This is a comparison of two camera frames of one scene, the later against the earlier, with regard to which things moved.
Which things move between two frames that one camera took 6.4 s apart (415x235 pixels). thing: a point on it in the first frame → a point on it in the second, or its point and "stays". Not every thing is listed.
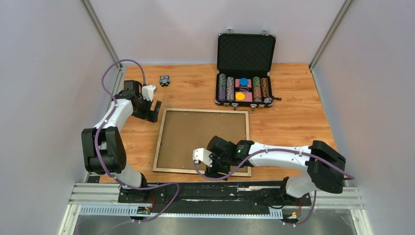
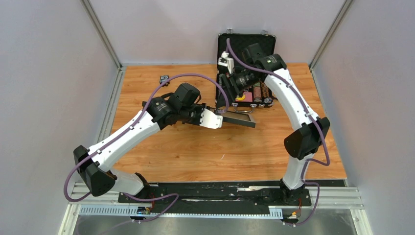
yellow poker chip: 240,96 stays
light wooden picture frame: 248,172 → 237,118
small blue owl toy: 164,80 stays
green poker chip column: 257,96 stays
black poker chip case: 244,62 stays
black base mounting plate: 213,197 stays
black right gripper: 213,171 → 226,94
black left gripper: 149,114 → 197,122
